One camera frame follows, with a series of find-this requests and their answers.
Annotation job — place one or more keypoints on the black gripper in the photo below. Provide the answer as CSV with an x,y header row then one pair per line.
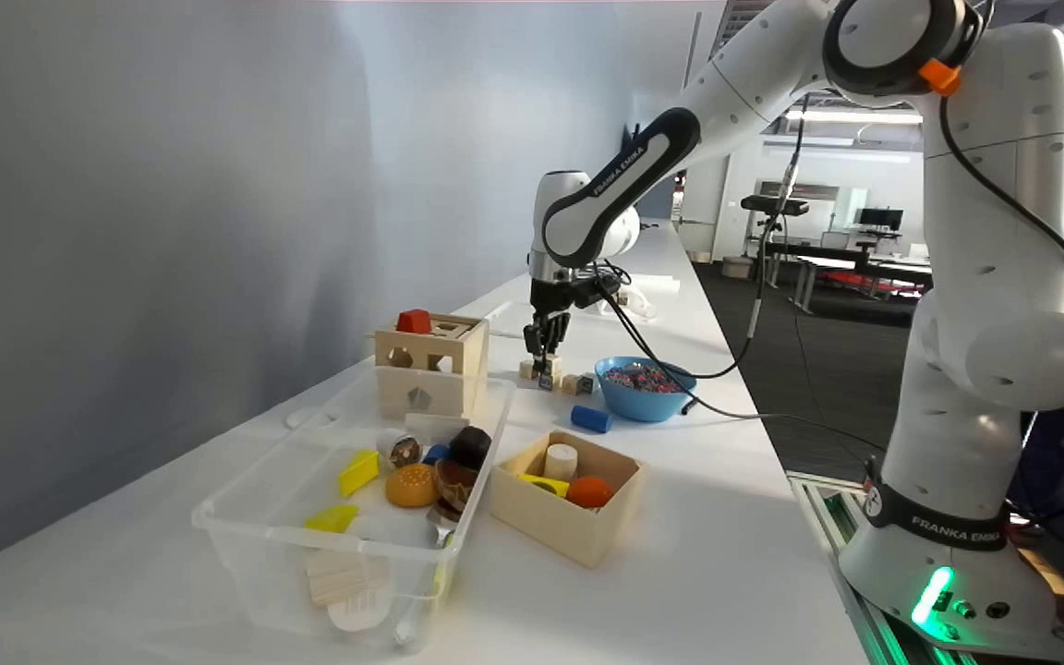
x,y
551,301

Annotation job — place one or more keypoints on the wooden alphabet block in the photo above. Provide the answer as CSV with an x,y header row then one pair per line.
x,y
578,385
541,374

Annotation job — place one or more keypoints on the blue bowl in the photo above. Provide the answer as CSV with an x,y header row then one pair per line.
x,y
646,404

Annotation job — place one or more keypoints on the wooden shape sorter box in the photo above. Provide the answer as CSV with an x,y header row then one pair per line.
x,y
428,383

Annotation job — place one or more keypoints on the white Franka Panda arm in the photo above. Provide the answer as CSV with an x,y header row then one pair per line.
x,y
1013,321

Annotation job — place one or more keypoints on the open wooden tray box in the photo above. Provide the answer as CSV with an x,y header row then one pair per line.
x,y
556,523

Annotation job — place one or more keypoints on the small blue block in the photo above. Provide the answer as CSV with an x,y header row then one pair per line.
x,y
589,418

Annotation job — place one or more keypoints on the colourful beads pile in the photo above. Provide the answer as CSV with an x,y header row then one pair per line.
x,y
646,377

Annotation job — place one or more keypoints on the white cylinder block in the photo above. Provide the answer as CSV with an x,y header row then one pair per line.
x,y
565,465

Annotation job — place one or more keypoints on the black cylinder block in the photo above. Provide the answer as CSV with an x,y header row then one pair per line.
x,y
472,447

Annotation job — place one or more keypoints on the red block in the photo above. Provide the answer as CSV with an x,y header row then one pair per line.
x,y
414,324

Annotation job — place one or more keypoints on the yellow flat piece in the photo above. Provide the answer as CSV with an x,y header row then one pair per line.
x,y
546,481

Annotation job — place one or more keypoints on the black marker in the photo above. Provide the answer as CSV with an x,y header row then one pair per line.
x,y
690,404

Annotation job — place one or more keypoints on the orange ball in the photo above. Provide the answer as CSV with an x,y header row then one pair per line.
x,y
589,494

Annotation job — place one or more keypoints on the dark brown toy piece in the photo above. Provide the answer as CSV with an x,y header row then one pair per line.
x,y
458,491

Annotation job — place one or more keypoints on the small brown ball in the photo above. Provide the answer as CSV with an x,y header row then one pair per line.
x,y
405,451

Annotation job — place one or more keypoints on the orange round bun toy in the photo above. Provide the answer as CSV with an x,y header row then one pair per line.
x,y
412,484

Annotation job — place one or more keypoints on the yellow rectangular block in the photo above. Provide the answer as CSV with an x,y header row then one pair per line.
x,y
359,473

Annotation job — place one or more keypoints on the black round stool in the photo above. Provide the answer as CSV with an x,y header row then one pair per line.
x,y
774,205

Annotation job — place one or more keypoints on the pale wooden ridged piece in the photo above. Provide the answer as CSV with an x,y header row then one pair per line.
x,y
344,579

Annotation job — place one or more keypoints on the white round disc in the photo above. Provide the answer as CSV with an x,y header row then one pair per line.
x,y
364,614

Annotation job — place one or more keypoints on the clear plastic bin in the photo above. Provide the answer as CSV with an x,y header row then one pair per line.
x,y
251,529

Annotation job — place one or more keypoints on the black monitor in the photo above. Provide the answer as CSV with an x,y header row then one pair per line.
x,y
882,218

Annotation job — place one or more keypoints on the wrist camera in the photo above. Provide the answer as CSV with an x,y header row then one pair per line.
x,y
609,282

